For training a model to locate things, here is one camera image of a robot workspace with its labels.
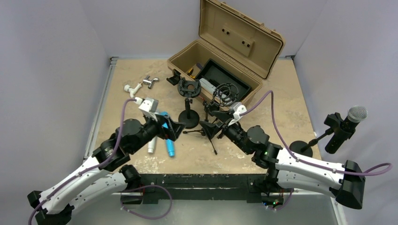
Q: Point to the silver metal tee fitting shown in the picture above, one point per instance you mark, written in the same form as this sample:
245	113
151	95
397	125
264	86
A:
150	81

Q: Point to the blue microphone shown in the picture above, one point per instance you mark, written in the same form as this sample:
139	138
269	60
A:
169	143

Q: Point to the yellow tool in toolbox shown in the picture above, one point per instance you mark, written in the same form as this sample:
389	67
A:
191	73

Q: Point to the black silver-grille microphone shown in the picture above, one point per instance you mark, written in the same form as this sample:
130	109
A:
344	129

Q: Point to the black round-base mic stand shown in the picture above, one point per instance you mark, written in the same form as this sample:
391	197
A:
189	90

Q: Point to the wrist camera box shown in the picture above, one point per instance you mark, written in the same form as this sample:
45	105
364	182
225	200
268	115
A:
236	109
149	107

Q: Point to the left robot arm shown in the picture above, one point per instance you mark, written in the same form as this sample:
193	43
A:
105	172

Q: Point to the white plastic pipe fitting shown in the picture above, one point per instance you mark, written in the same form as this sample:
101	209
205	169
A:
132	91

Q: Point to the grey case in toolbox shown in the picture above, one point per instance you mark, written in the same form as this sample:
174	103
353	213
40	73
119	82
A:
207	86

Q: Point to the white microphone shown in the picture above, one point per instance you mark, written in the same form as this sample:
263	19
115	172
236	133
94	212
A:
152	145

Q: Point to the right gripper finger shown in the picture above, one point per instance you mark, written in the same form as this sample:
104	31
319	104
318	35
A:
223	116
210	129

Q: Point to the black tripod shock-mount stand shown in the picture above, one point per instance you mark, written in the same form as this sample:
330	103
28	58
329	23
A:
225	95

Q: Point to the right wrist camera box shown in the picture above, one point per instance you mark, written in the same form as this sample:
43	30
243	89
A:
236	109

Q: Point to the tan plastic toolbox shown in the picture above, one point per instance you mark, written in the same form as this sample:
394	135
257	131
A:
241	45

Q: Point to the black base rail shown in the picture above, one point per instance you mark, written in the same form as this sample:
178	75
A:
251	188

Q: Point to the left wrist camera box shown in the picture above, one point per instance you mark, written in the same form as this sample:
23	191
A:
149	107

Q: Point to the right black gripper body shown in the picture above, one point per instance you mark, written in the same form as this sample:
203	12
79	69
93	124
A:
230	123

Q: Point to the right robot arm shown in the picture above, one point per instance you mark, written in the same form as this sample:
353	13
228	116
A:
344	182

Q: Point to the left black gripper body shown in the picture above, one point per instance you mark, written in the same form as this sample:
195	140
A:
160	131

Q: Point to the black round-base clip stand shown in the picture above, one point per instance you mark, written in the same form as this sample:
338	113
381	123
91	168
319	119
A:
301	149

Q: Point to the black toolbox tray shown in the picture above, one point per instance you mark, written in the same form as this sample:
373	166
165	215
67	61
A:
215	74

